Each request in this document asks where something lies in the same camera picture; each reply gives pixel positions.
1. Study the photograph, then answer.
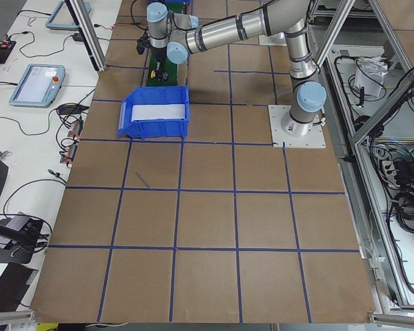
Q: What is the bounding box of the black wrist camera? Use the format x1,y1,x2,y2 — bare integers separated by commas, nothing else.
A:
137,36,150,55

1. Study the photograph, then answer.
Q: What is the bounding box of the white crumpled bag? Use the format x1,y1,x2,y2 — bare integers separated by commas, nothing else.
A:
353,57,388,98

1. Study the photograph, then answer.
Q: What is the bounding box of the left blue plastic bin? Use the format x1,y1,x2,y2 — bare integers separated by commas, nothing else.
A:
117,86,190,139

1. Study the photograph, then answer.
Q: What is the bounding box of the far teach pendant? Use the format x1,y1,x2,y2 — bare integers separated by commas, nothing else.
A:
45,1,77,31

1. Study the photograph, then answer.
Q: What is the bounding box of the green conveyor belt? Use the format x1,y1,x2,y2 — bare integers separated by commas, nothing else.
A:
146,55,178,87

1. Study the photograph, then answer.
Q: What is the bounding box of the white foam bin liner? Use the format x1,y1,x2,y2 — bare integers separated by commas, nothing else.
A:
131,103,186,121

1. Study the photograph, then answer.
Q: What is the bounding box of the yellow push button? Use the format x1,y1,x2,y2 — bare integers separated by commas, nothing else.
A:
150,70,169,82

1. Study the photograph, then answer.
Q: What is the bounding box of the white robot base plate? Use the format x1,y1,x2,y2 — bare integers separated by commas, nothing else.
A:
268,105,326,149

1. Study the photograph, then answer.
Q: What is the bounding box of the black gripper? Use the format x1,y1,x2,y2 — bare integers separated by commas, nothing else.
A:
151,47,168,78

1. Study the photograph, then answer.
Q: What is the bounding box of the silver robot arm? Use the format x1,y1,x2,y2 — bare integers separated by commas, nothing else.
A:
146,1,327,137

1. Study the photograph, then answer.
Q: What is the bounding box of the near teach pendant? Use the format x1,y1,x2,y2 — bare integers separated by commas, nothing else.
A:
9,63,66,108

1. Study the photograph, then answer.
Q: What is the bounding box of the aluminium frame post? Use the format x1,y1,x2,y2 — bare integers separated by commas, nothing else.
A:
65,0,107,72

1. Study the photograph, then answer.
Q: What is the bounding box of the teach pendant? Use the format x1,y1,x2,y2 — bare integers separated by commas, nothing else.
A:
9,63,66,108
45,1,77,31

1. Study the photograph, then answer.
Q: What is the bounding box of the black monitor stand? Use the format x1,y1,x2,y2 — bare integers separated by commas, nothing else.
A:
0,213,43,264

